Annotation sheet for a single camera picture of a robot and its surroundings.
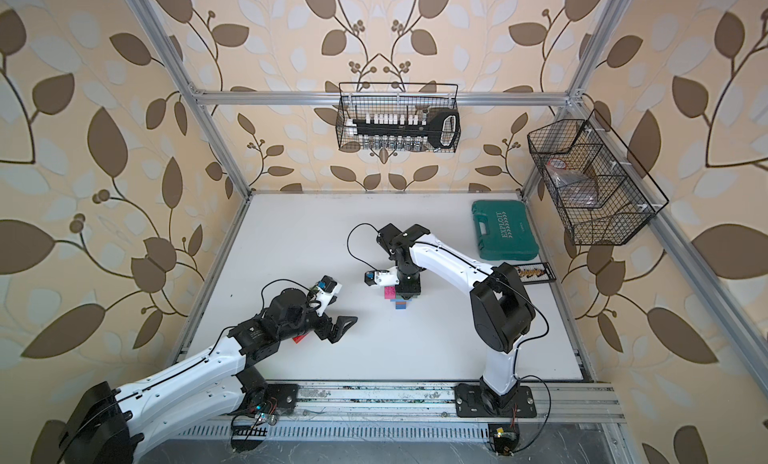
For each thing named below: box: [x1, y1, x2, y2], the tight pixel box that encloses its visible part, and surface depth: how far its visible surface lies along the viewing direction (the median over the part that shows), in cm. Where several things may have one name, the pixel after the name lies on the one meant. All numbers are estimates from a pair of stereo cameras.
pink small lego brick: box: [384, 286, 397, 299], surface depth 86 cm
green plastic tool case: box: [472, 200, 539, 261], surface depth 104 cm
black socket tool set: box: [346, 108, 461, 151], surface depth 86 cm
